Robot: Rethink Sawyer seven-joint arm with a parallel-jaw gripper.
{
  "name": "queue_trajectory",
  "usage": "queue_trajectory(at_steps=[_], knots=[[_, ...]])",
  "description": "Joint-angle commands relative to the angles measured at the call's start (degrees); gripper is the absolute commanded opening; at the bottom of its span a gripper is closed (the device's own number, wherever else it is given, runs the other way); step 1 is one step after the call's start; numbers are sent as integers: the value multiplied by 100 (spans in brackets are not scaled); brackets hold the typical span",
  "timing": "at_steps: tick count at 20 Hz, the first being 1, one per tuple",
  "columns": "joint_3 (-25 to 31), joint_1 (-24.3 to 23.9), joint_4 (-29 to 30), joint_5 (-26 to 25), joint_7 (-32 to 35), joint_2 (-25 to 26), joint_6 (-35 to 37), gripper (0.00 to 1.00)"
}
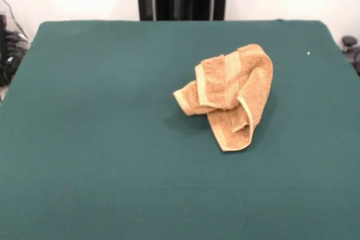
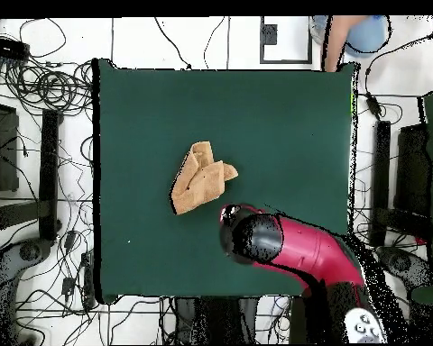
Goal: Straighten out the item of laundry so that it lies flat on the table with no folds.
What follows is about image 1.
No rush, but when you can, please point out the tan terry towel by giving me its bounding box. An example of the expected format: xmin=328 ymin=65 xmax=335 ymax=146
xmin=173 ymin=43 xmax=274 ymax=152

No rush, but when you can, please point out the black equipment pile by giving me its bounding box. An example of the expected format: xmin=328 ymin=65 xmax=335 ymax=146
xmin=0 ymin=13 xmax=30 ymax=88

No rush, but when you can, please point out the dark green table cloth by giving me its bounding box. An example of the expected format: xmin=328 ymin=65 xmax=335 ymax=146
xmin=0 ymin=19 xmax=360 ymax=240

